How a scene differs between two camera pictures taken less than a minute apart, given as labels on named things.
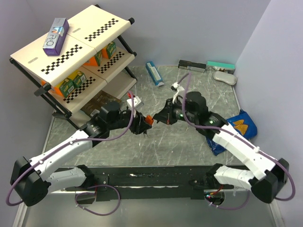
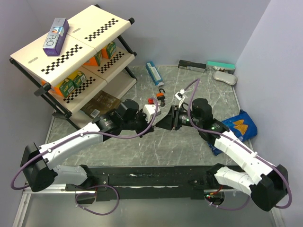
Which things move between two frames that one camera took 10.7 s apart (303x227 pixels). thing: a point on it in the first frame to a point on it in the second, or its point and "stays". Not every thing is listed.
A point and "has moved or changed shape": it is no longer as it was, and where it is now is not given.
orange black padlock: (149, 119) has moved or changed shape
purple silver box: (57, 30) stays
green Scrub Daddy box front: (65, 88) stays
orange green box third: (95, 60) stays
